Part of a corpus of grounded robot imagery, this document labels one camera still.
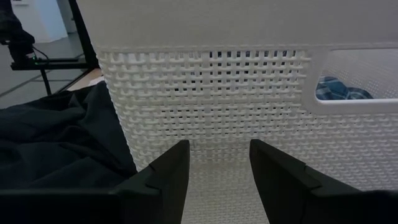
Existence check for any white woven laundry bin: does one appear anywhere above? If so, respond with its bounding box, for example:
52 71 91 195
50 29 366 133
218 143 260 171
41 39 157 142
76 0 398 224

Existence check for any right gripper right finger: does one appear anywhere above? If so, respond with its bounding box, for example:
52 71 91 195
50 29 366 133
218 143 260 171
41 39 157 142
250 139 361 224

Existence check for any black metal stand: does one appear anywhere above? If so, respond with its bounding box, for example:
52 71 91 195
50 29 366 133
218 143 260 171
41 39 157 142
10 57 91 96

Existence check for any blue plaid shirt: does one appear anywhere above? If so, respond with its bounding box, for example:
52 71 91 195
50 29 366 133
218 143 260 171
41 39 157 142
315 76 374 101

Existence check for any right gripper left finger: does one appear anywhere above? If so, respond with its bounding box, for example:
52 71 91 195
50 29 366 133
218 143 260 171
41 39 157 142
110 139 190 224

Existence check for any black garment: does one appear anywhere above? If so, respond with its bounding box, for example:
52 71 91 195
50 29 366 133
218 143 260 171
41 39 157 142
0 80 138 190

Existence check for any black device with green light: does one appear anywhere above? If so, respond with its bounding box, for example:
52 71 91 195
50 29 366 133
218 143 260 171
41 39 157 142
0 0 37 63

